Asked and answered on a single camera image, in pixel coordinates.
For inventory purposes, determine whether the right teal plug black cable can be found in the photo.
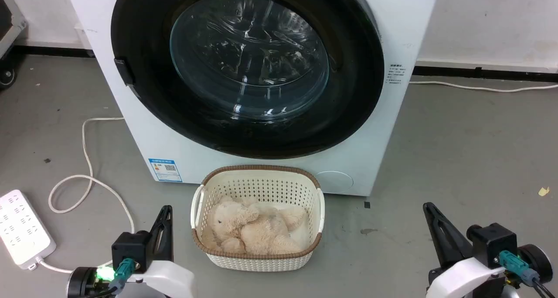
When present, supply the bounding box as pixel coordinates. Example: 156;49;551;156
498;250;556;298

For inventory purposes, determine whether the white power strip cable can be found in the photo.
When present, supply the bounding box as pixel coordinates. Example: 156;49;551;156
37;116;136;274

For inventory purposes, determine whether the teal plug black cable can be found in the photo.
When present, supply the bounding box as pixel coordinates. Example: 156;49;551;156
498;250;556;298
83;258;136;298

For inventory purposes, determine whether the blue energy label sticker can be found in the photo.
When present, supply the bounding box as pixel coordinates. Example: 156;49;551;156
148;158;183;183

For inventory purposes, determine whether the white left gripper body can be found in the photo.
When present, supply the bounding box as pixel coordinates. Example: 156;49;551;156
117;259;195;298

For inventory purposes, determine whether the white power strip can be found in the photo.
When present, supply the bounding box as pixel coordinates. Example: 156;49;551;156
0;189;57;271

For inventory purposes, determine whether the thin white floor cable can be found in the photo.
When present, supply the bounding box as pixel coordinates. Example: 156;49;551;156
409;80;558;93

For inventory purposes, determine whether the white front-load washing machine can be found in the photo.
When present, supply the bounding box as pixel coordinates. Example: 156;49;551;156
64;0;441;197

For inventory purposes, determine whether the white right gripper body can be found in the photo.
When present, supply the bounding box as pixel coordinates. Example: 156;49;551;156
426;257;508;298

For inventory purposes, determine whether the left teal plug black cable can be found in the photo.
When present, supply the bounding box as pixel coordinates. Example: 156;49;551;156
83;258;136;298

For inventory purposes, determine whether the round black glass washer door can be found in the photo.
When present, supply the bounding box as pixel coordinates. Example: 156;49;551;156
111;0;385;160

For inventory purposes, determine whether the grey cart with black wheel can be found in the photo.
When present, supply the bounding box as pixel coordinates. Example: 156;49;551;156
0;0;28;90

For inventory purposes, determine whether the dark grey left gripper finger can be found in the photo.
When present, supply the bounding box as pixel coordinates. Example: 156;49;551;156
148;205;174;264

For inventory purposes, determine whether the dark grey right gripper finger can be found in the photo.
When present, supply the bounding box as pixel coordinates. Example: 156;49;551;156
422;202;474;269

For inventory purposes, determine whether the beige plush teddy bear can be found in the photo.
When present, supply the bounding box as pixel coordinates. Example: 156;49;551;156
204;196;307;255

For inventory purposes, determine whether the small printed text label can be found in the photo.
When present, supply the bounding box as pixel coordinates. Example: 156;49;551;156
388;64;405;85

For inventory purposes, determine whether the cream laundry basket brown rim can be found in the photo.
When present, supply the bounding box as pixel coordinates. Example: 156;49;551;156
190;165;326;272

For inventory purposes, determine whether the round white filter cover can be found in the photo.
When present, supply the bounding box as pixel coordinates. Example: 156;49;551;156
315;171;354;193

